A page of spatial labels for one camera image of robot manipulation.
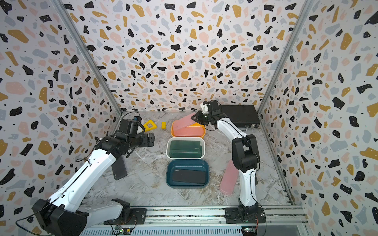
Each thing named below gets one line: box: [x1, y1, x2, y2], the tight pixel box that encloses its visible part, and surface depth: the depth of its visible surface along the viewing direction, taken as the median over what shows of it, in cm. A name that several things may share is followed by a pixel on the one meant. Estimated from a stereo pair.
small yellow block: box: [160, 121, 167, 130], surface depth 115 cm
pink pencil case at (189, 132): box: [174, 126, 205, 138], surface depth 103 cm
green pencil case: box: [169, 140, 203, 158], surface depth 97 cm
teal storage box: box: [165, 158, 210, 189], surface depth 89 cm
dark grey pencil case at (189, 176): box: [171, 169, 207, 184], surface depth 88 cm
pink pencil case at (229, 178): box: [219, 159, 239, 196], surface depth 87 cm
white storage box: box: [165, 136, 206, 160], surface depth 97 cm
